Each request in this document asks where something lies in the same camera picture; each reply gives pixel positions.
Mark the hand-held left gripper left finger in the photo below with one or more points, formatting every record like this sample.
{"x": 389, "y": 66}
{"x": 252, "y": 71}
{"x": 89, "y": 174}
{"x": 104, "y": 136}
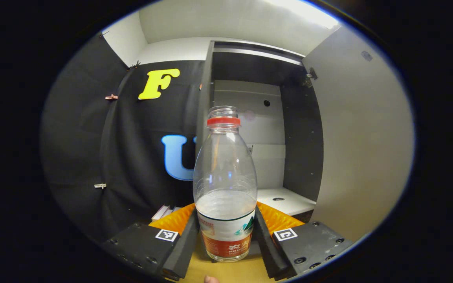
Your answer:
{"x": 183, "y": 247}

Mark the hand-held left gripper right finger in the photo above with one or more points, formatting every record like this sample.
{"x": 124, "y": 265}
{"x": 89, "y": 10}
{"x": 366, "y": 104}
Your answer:
{"x": 265, "y": 247}

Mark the clear bottle with red label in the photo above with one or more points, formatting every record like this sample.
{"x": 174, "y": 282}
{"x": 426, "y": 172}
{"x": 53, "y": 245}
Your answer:
{"x": 225, "y": 173}

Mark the beige cabinet door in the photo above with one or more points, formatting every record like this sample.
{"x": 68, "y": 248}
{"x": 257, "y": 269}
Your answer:
{"x": 367, "y": 149}

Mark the metal door hinge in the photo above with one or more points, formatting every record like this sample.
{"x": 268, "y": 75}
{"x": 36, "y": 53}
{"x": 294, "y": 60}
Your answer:
{"x": 310, "y": 76}

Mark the white book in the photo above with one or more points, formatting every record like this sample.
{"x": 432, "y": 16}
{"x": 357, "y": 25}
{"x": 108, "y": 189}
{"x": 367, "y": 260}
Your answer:
{"x": 160, "y": 213}

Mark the white clip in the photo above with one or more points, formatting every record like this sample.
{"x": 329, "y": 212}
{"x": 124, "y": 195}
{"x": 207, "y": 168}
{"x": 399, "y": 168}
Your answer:
{"x": 100, "y": 185}

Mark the black backdrop cloth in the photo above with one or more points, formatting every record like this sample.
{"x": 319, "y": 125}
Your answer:
{"x": 85, "y": 149}

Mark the pink clip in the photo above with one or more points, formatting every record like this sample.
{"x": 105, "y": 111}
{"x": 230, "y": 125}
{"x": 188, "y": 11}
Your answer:
{"x": 111, "y": 97}

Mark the black clip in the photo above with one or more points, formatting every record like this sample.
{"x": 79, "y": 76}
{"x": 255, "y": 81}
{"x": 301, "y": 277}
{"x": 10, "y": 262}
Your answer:
{"x": 136, "y": 64}
{"x": 104, "y": 35}

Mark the long ceiling light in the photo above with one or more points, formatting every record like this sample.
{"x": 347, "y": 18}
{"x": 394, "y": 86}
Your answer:
{"x": 309, "y": 11}

